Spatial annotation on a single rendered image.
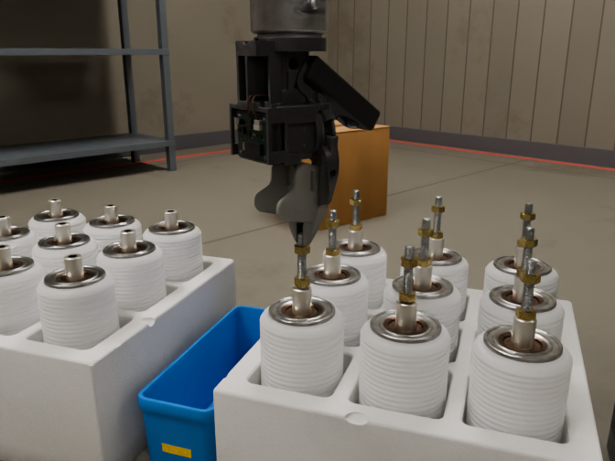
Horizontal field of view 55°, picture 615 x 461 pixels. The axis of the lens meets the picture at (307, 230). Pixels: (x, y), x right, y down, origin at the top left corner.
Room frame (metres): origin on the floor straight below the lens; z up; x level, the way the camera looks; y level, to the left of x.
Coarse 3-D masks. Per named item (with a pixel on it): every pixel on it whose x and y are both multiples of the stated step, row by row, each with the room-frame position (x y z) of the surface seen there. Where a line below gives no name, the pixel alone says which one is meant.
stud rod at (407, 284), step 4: (408, 244) 0.58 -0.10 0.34; (408, 248) 0.57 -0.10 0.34; (412, 248) 0.57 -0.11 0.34; (408, 252) 0.57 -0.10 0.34; (412, 252) 0.57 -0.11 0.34; (408, 256) 0.57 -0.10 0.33; (412, 256) 0.57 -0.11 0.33; (404, 268) 0.57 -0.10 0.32; (408, 268) 0.57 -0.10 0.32; (412, 268) 0.57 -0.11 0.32; (404, 272) 0.57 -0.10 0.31; (408, 272) 0.57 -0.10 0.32; (412, 272) 0.57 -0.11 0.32; (404, 276) 0.57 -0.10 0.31; (408, 276) 0.57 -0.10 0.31; (412, 276) 0.57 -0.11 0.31; (404, 280) 0.57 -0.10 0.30; (408, 280) 0.57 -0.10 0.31; (412, 280) 0.57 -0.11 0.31; (404, 284) 0.57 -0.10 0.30; (408, 284) 0.57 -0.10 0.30; (412, 284) 0.57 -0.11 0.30; (404, 288) 0.57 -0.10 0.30; (408, 288) 0.57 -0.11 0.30; (412, 288) 0.57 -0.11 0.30; (404, 292) 0.57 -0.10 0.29; (408, 292) 0.57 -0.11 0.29
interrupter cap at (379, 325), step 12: (384, 312) 0.60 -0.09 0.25; (420, 312) 0.60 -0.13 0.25; (372, 324) 0.57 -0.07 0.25; (384, 324) 0.57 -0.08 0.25; (420, 324) 0.58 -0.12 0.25; (432, 324) 0.57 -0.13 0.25; (384, 336) 0.54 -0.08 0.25; (396, 336) 0.55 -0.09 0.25; (408, 336) 0.54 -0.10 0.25; (420, 336) 0.55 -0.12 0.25; (432, 336) 0.54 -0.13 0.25
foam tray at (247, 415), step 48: (576, 336) 0.69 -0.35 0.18; (240, 384) 0.57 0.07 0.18; (576, 384) 0.57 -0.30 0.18; (240, 432) 0.55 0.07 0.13; (288, 432) 0.53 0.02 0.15; (336, 432) 0.52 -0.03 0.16; (384, 432) 0.50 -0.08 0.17; (432, 432) 0.49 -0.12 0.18; (480, 432) 0.49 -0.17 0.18; (576, 432) 0.49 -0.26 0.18
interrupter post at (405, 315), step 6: (396, 300) 0.58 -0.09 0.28; (396, 306) 0.57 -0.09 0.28; (402, 306) 0.56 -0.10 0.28; (408, 306) 0.56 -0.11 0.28; (414, 306) 0.56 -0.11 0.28; (396, 312) 0.57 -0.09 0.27; (402, 312) 0.56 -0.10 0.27; (408, 312) 0.56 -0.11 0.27; (414, 312) 0.56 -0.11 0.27; (396, 318) 0.57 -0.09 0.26; (402, 318) 0.56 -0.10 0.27; (408, 318) 0.56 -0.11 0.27; (414, 318) 0.56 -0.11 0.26; (396, 324) 0.57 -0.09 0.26; (402, 324) 0.56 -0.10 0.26; (408, 324) 0.56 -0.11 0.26; (414, 324) 0.56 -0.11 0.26; (402, 330) 0.56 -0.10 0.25; (408, 330) 0.56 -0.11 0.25
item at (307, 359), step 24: (264, 312) 0.61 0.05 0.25; (336, 312) 0.61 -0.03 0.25; (264, 336) 0.59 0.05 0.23; (288, 336) 0.57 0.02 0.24; (312, 336) 0.56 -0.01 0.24; (336, 336) 0.58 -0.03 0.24; (264, 360) 0.59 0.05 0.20; (288, 360) 0.57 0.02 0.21; (312, 360) 0.56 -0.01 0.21; (336, 360) 0.58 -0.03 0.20; (264, 384) 0.59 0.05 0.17; (288, 384) 0.57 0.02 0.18; (312, 384) 0.56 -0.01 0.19; (336, 384) 0.58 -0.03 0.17
